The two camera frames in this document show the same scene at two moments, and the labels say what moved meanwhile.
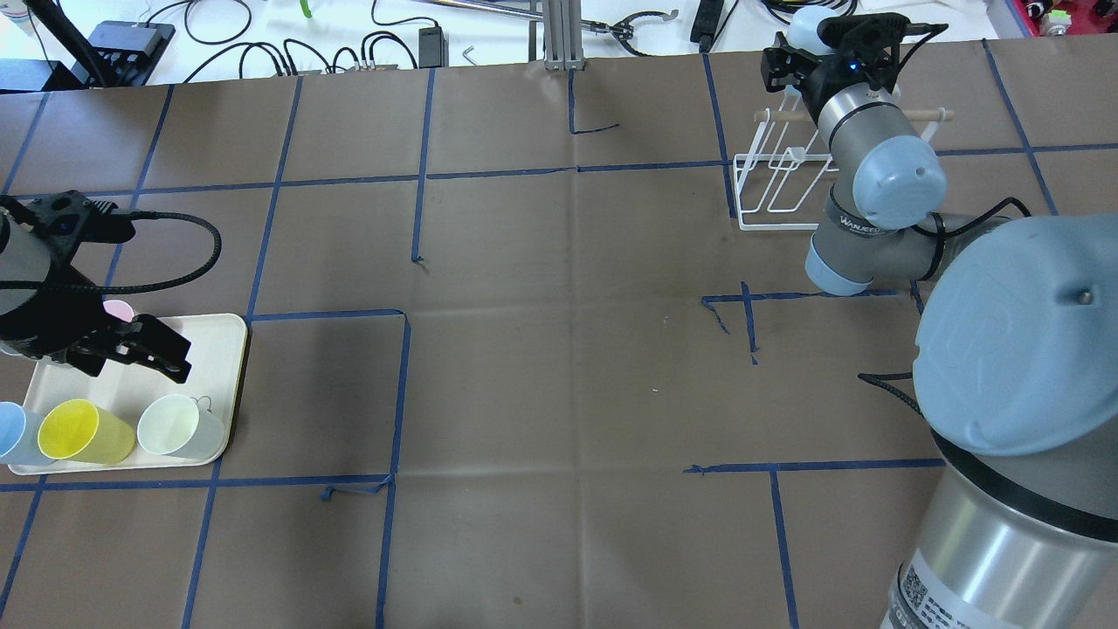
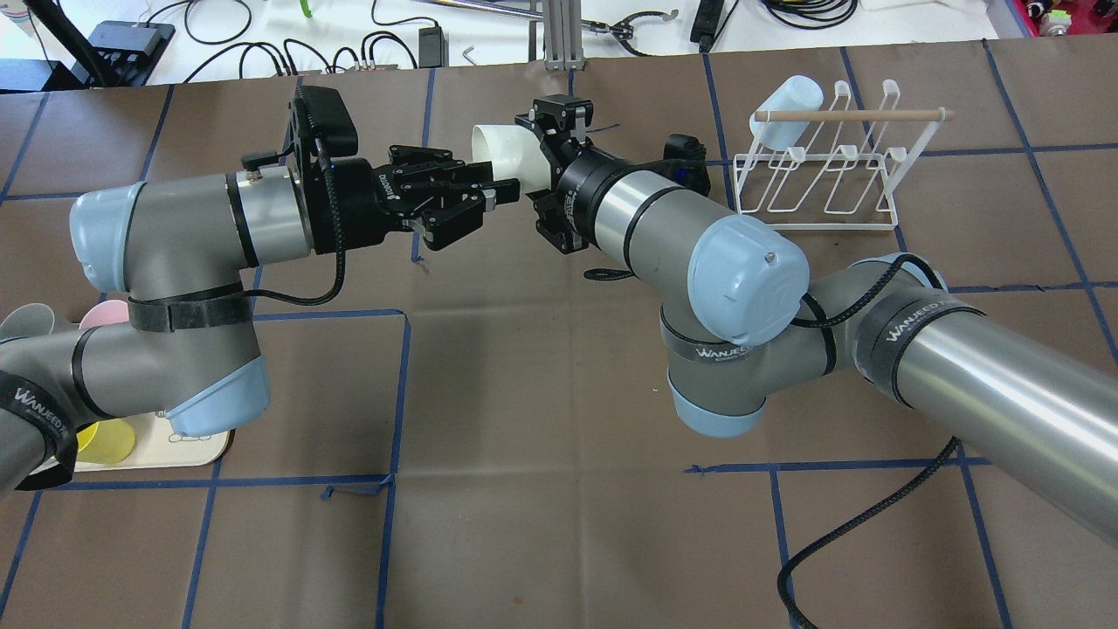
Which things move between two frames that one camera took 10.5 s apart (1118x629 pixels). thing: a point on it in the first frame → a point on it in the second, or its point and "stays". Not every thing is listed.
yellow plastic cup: (75, 429) stays
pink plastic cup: (119, 309) stays
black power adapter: (432, 48) stays
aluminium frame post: (562, 35) stays
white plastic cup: (177, 425) → (514, 153)
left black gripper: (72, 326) → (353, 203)
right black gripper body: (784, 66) → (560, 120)
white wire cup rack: (775, 182) stays
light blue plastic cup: (802, 31) → (799, 93)
